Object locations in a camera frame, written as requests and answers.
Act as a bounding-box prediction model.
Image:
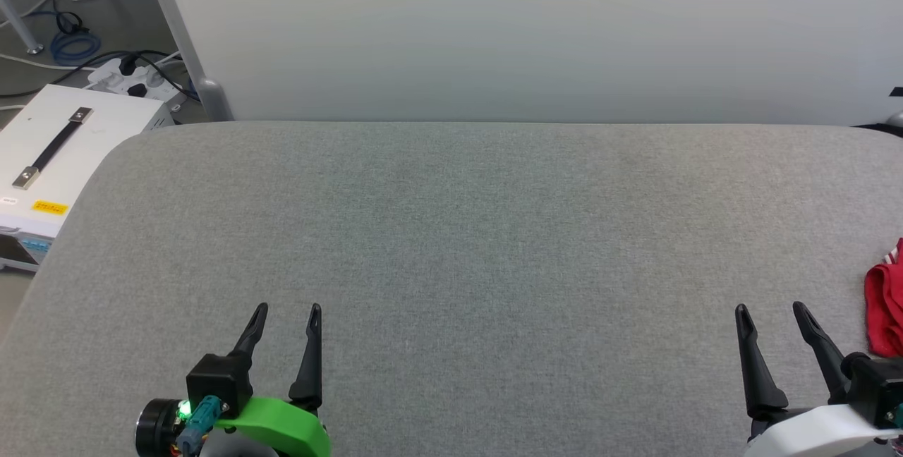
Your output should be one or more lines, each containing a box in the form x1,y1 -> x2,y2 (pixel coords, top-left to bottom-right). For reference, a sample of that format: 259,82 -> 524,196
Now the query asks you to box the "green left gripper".
214,303 -> 332,457

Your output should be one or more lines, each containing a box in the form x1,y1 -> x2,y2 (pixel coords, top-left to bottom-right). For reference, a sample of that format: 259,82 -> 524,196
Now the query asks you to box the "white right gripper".
734,301 -> 903,457

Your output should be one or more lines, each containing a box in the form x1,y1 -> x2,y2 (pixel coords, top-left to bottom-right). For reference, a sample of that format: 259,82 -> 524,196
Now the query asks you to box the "red and white garment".
863,238 -> 903,360

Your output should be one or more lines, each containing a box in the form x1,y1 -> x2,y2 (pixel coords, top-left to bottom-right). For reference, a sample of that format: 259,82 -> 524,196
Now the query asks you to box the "black cylinder with green light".
135,398 -> 193,457

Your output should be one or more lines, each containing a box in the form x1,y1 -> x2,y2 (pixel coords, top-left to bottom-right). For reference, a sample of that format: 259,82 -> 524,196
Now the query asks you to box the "grey partition foot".
852,111 -> 903,138

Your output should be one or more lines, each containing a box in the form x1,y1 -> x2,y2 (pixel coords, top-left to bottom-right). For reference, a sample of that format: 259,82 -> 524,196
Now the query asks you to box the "white table leg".
0,0 -> 44,56

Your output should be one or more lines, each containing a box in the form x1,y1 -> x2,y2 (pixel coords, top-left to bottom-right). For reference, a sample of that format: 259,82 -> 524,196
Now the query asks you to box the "white box with black handle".
0,83 -> 175,274

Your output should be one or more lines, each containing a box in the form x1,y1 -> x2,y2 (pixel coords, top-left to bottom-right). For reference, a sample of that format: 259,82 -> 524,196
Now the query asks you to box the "white power strip with cables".
0,50 -> 202,104

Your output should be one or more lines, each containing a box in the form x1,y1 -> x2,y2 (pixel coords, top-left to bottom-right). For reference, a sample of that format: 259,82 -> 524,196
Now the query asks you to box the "grey partition post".
145,0 -> 235,123

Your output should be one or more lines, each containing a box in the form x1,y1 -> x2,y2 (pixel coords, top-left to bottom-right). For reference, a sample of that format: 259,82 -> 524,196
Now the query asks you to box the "blue cable coil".
49,29 -> 104,67

